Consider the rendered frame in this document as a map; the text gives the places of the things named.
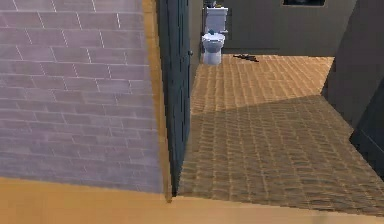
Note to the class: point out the flat black object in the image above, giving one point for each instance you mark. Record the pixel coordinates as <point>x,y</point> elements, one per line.
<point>246,57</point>

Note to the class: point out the dark framed wall picture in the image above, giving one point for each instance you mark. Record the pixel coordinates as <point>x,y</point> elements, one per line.
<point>304,2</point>

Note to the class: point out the dark grey room door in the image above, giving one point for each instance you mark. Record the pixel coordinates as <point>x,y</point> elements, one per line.
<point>175,93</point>

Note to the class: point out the dark grey cabinet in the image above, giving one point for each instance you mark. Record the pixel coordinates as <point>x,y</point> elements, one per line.
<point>371,130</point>

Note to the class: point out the round dark door knob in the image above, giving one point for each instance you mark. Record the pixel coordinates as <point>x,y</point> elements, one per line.
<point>190,52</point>

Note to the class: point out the white toilet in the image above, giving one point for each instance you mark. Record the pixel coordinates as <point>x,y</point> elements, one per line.
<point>213,40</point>

